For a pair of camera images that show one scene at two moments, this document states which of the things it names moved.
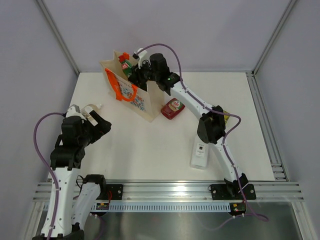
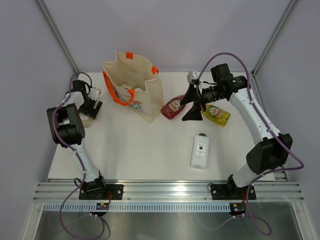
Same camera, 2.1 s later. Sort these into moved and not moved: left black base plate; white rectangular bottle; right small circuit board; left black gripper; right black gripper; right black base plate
Moved: right black gripper; left black gripper
Not moved: left black base plate; right small circuit board; right black base plate; white rectangular bottle
